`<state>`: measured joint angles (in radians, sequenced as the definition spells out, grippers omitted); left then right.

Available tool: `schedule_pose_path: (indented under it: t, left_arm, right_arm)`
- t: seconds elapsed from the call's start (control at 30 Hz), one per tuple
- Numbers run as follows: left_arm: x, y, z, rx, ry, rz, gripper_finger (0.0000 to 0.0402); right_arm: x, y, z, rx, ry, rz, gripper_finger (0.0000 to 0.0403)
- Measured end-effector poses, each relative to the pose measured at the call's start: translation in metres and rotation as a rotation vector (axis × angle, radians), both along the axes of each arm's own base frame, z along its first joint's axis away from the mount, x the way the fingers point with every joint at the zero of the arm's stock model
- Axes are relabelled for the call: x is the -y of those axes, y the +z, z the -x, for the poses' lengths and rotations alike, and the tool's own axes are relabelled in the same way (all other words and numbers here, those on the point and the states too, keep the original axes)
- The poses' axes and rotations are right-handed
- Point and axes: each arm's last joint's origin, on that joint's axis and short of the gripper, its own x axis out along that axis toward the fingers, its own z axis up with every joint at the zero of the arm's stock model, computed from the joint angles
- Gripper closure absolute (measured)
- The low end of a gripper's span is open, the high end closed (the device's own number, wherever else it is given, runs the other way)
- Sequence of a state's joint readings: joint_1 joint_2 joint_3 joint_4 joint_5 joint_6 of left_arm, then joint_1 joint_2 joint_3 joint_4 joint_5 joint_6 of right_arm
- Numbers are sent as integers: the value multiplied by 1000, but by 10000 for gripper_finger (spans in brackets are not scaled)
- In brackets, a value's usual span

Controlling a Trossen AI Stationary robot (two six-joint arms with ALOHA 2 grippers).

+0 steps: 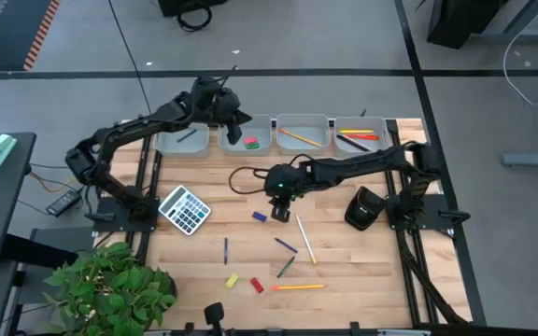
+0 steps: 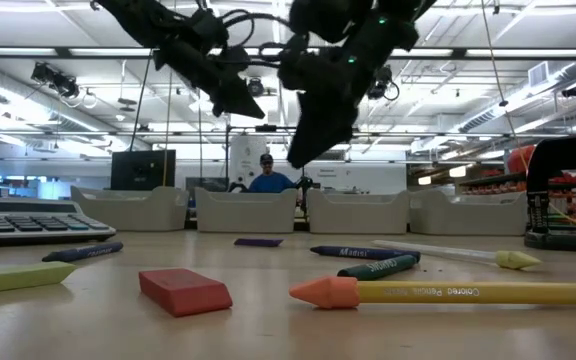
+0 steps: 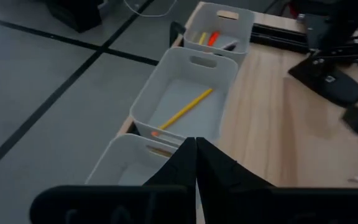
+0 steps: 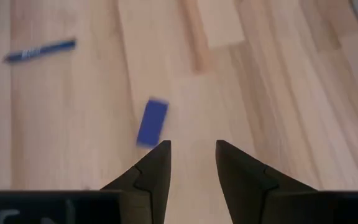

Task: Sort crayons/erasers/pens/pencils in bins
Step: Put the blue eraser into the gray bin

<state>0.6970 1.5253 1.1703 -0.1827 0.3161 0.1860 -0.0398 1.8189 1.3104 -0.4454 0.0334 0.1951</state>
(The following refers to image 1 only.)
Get black floor cable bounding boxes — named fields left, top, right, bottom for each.
left=107, top=0, right=154, bottom=120

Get yellow pencil orange end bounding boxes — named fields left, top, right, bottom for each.
left=277, top=127, right=325, bottom=148

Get yellow pencil pink eraser cap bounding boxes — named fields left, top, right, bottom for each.
left=269, top=283, right=327, bottom=292

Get grey plastic bin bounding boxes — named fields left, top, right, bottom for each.
left=217, top=114, right=274, bottom=157
left=275, top=113, right=333, bottom=157
left=333, top=116, right=391, bottom=159
left=152, top=121, right=211, bottom=159

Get green potted plant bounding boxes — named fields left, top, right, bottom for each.
left=42, top=241, right=179, bottom=336

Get black pen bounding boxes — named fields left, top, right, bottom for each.
left=335, top=133, right=373, bottom=153

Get grey desk calculator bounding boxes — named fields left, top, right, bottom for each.
left=157, top=184, right=213, bottom=237

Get dark green pen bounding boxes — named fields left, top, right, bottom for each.
left=276, top=255, right=297, bottom=280

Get black cabinet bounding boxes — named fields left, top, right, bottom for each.
left=426, top=0, right=509, bottom=50

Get dark grey side desk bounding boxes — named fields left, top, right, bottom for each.
left=0, top=226, right=96, bottom=336

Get black box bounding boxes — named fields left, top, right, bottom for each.
left=158, top=0, right=229, bottom=18

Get black cable coil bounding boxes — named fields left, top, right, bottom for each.
left=177, top=3, right=214, bottom=33

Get grey desk foot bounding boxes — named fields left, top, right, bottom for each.
left=501, top=148, right=538, bottom=168

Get white floor cable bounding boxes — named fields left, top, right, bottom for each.
left=503, top=27, right=538, bottom=107

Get black mat hazard stripes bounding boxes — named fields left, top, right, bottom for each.
left=0, top=0, right=61, bottom=72

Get black power adapter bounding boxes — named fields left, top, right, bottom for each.
left=45, top=189, right=83, bottom=217

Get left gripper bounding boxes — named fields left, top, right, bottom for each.
left=189, top=77, right=254, bottom=126

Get white pen yellow cap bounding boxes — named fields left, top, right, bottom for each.
left=294, top=213, right=319, bottom=265

